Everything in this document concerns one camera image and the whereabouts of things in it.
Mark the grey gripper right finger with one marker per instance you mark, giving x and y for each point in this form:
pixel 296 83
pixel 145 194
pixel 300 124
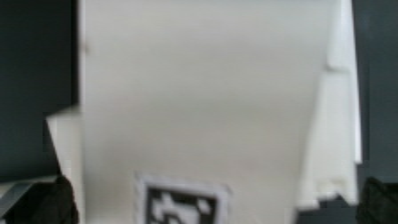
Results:
pixel 378 208

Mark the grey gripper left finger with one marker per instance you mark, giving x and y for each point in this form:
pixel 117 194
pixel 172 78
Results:
pixel 38 203

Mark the white cabinet block with tags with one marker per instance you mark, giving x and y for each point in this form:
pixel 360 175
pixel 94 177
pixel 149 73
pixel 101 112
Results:
pixel 200 80

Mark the white cabinet body box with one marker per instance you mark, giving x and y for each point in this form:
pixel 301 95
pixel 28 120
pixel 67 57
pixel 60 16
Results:
pixel 182 203

